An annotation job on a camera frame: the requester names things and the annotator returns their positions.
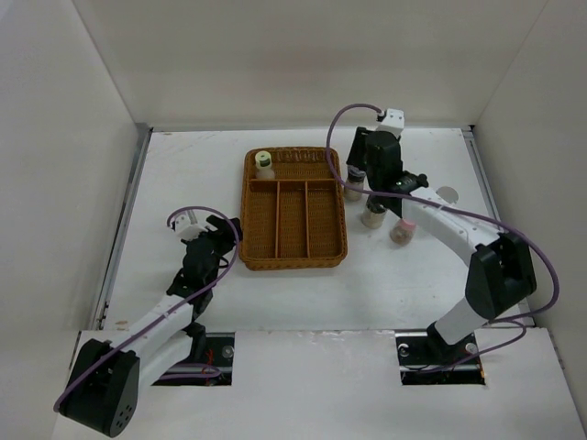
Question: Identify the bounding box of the black cap salt grinder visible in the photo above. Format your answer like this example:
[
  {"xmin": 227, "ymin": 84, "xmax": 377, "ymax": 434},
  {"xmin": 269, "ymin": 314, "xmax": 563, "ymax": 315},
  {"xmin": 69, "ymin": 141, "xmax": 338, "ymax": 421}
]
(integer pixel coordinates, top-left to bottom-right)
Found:
[{"xmin": 344, "ymin": 165, "xmax": 366, "ymax": 202}]

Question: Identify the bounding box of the yellow cap spice bottle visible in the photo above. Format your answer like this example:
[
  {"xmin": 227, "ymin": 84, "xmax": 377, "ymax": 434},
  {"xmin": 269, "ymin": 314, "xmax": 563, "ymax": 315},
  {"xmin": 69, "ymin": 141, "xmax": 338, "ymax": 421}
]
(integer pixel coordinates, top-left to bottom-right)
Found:
[{"xmin": 254, "ymin": 150, "xmax": 275, "ymax": 180}]

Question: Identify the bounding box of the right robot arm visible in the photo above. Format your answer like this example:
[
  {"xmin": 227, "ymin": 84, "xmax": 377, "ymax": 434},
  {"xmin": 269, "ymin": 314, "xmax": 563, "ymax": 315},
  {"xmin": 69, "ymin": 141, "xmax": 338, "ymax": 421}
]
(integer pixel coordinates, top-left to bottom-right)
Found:
[{"xmin": 345, "ymin": 126, "xmax": 537, "ymax": 363}]

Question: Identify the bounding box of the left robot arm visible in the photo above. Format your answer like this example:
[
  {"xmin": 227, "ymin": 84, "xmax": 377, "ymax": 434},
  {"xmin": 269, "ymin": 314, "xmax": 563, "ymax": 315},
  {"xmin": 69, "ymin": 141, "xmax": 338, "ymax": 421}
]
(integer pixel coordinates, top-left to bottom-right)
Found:
[{"xmin": 53, "ymin": 208, "xmax": 243, "ymax": 438}]

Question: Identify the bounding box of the black cap pepper jar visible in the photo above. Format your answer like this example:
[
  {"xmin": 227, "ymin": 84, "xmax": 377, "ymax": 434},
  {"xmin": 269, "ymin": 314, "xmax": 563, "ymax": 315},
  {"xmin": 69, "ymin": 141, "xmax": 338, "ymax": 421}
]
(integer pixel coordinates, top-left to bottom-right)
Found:
[{"xmin": 360, "ymin": 198, "xmax": 387, "ymax": 229}]

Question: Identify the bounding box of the brown wicker divided tray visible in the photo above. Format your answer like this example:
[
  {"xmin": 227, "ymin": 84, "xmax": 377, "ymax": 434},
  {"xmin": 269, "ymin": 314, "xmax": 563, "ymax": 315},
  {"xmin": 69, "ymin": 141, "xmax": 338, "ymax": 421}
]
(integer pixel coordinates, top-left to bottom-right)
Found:
[{"xmin": 239, "ymin": 147, "xmax": 348, "ymax": 271}]

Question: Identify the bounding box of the pink cap spice jar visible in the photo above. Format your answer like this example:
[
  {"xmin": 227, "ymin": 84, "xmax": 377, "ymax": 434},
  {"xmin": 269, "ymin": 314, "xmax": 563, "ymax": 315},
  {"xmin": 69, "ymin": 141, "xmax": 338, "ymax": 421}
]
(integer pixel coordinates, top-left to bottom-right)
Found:
[{"xmin": 390, "ymin": 218, "xmax": 416, "ymax": 247}]

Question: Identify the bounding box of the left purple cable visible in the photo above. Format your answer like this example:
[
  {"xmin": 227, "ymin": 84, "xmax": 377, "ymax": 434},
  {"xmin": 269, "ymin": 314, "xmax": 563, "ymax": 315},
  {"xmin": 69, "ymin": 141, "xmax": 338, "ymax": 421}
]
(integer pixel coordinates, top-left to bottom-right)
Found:
[{"xmin": 53, "ymin": 206, "xmax": 244, "ymax": 412}]

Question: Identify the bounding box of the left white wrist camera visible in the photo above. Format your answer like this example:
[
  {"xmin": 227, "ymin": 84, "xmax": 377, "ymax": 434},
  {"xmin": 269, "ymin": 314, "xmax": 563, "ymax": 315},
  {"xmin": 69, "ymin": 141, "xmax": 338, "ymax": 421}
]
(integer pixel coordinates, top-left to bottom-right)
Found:
[{"xmin": 171, "ymin": 211, "xmax": 202, "ymax": 240}]

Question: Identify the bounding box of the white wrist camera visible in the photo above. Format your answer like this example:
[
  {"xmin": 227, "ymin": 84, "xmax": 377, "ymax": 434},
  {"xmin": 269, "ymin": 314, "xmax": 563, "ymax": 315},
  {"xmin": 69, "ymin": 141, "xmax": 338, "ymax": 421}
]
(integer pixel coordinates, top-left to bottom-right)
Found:
[
  {"xmin": 375, "ymin": 108, "xmax": 405, "ymax": 138},
  {"xmin": 171, "ymin": 211, "xmax": 202, "ymax": 240}
]

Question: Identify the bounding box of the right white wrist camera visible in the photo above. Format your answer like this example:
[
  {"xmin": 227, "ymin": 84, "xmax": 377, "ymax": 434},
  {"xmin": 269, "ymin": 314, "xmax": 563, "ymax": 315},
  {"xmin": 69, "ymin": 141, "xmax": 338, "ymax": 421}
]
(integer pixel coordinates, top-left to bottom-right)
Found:
[{"xmin": 375, "ymin": 108, "xmax": 405, "ymax": 138}]

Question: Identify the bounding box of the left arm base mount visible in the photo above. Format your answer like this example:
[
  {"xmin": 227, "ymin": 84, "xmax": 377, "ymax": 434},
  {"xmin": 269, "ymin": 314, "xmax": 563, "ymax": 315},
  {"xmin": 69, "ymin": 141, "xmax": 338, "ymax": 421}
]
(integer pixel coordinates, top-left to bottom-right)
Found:
[{"xmin": 153, "ymin": 333, "xmax": 236, "ymax": 387}]

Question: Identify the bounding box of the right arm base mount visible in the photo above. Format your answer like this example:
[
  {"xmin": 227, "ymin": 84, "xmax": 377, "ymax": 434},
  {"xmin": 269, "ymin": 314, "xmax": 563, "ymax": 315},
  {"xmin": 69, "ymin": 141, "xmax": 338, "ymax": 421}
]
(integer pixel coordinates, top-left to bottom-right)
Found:
[{"xmin": 395, "ymin": 331, "xmax": 485, "ymax": 386}]

